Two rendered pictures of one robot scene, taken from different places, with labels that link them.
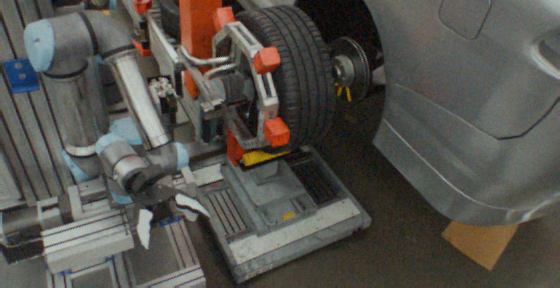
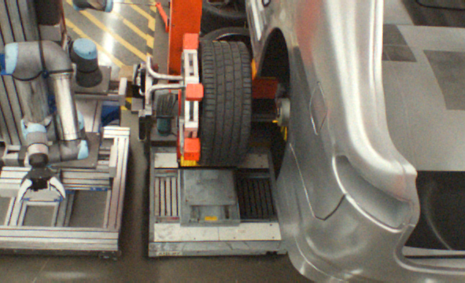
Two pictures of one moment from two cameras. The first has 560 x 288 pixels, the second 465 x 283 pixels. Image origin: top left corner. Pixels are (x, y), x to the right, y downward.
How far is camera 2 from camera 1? 109 cm
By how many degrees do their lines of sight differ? 16
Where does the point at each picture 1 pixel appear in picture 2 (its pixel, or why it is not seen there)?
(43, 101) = not seen: hidden behind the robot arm
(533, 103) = (329, 199)
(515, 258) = not seen: outside the picture
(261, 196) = (194, 194)
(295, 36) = (226, 78)
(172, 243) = (106, 206)
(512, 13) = (330, 126)
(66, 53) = (23, 67)
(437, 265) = not seen: outside the picture
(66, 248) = (12, 183)
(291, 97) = (206, 126)
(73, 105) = (27, 96)
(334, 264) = (236, 273)
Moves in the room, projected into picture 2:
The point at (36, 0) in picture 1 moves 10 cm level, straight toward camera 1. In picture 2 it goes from (23, 22) to (19, 38)
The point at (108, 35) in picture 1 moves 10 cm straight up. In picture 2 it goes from (53, 61) to (49, 41)
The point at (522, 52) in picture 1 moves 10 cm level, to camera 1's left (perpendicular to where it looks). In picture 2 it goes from (329, 158) to (303, 146)
